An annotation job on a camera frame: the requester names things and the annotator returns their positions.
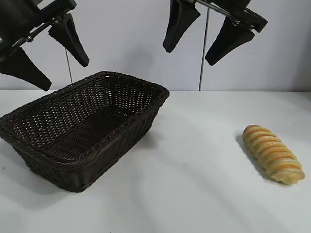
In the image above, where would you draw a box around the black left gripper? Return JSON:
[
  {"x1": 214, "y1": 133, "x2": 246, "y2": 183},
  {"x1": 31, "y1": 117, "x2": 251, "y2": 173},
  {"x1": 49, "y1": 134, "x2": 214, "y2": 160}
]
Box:
[{"x1": 0, "y1": 0, "x2": 90, "y2": 92}]

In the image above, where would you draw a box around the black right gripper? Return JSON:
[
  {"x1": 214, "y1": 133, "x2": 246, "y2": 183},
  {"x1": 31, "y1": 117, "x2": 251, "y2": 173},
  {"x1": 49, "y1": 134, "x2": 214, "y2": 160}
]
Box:
[{"x1": 163, "y1": 0, "x2": 269, "y2": 66}]

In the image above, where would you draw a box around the dark brown woven basket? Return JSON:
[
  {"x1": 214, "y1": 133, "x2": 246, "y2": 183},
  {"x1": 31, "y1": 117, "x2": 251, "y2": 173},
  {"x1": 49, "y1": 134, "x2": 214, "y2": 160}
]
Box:
[{"x1": 0, "y1": 70, "x2": 170, "y2": 194}]

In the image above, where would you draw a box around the long twisted striped bread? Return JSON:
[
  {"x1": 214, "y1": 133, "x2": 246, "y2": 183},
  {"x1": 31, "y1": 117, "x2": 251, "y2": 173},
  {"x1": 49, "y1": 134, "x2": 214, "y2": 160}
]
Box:
[{"x1": 242, "y1": 124, "x2": 306, "y2": 185}]

